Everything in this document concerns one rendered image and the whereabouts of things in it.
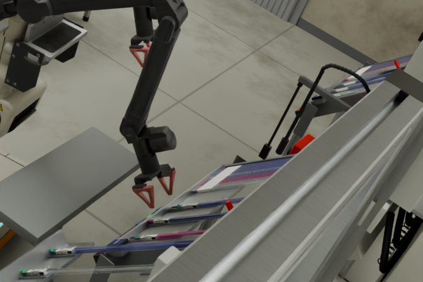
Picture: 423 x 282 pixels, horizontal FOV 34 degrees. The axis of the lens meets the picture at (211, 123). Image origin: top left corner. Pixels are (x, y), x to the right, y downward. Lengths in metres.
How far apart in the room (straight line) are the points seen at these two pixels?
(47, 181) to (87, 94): 1.63
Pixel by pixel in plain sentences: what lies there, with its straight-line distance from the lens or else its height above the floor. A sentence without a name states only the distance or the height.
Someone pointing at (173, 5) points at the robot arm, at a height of 1.42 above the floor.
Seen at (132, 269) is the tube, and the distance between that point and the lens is 1.61.
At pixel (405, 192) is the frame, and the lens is 1.45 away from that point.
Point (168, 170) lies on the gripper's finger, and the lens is 2.06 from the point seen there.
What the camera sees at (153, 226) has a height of 0.74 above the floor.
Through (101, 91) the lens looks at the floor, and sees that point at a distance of 3.97.
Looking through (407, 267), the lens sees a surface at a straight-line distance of 1.54.
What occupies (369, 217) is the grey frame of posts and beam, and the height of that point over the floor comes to 1.34.
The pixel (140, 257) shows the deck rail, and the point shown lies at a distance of 1.90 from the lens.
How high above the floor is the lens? 2.11
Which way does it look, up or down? 31 degrees down
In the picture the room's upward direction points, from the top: 25 degrees clockwise
